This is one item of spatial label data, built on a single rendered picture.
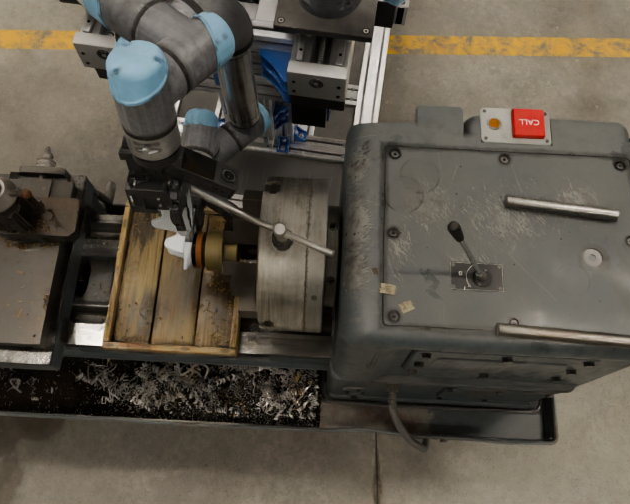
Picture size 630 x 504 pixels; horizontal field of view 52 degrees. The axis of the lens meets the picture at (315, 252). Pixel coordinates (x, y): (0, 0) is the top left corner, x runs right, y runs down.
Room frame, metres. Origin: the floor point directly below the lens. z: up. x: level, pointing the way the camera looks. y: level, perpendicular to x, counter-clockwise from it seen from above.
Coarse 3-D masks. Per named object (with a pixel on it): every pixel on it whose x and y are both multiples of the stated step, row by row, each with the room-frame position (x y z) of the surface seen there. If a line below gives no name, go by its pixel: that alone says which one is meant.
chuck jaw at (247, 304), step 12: (228, 264) 0.42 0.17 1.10; (240, 264) 0.42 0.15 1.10; (252, 264) 0.42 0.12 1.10; (228, 276) 0.40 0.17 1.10; (240, 276) 0.40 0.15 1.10; (252, 276) 0.40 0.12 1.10; (240, 288) 0.37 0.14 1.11; (252, 288) 0.37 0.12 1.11; (240, 300) 0.35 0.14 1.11; (252, 300) 0.35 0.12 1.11; (240, 312) 0.32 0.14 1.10; (252, 312) 0.32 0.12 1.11; (264, 324) 0.31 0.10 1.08
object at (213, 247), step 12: (192, 240) 0.47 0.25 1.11; (204, 240) 0.47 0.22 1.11; (216, 240) 0.47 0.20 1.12; (192, 252) 0.44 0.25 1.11; (204, 252) 0.44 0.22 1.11; (216, 252) 0.44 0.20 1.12; (228, 252) 0.45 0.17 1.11; (240, 252) 0.47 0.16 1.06; (192, 264) 0.42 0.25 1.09; (204, 264) 0.43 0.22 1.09; (216, 264) 0.42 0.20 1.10
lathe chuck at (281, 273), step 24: (264, 192) 0.53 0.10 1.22; (288, 192) 0.53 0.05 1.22; (264, 216) 0.47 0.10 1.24; (288, 216) 0.47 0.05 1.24; (264, 240) 0.43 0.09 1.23; (264, 264) 0.38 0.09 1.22; (288, 264) 0.39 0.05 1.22; (264, 288) 0.35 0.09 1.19; (288, 288) 0.35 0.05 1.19; (264, 312) 0.31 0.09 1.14; (288, 312) 0.31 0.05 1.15
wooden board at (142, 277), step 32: (128, 224) 0.58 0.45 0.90; (224, 224) 0.60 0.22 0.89; (128, 256) 0.51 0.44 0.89; (160, 256) 0.51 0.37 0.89; (128, 288) 0.43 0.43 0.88; (160, 288) 0.43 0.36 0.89; (192, 288) 0.44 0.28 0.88; (224, 288) 0.44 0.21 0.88; (128, 320) 0.35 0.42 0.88; (160, 320) 0.36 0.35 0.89; (192, 320) 0.36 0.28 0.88; (224, 320) 0.36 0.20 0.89; (160, 352) 0.28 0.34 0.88; (192, 352) 0.28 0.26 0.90; (224, 352) 0.28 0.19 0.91
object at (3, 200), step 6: (0, 180) 0.57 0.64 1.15; (6, 180) 0.58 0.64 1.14; (6, 186) 0.56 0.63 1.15; (12, 186) 0.56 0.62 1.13; (0, 192) 0.54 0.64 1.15; (6, 192) 0.55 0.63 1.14; (0, 198) 0.53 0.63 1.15; (6, 198) 0.53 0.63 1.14; (12, 198) 0.54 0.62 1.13; (0, 204) 0.52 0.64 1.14; (6, 204) 0.52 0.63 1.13; (12, 204) 0.53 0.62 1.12; (0, 210) 0.51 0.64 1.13
